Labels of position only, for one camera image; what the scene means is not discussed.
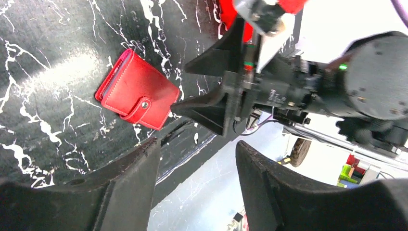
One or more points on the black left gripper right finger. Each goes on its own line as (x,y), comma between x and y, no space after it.
(279,199)

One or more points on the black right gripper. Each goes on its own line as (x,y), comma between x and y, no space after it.
(293,87)

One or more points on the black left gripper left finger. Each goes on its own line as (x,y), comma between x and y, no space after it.
(117,197)

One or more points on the red plastic tray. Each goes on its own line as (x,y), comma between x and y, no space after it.
(228,13)

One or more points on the red card holder wallet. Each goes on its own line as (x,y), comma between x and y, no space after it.
(138,92)

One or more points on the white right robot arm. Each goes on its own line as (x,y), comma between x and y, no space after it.
(367,87)

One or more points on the black caster wheel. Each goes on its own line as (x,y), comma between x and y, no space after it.
(299,152)

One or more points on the yellow handled screwdriver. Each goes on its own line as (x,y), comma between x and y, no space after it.
(284,161)

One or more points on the aluminium frame rail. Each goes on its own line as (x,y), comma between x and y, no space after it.
(180,146)

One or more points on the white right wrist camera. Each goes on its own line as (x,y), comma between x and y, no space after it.
(268,20)

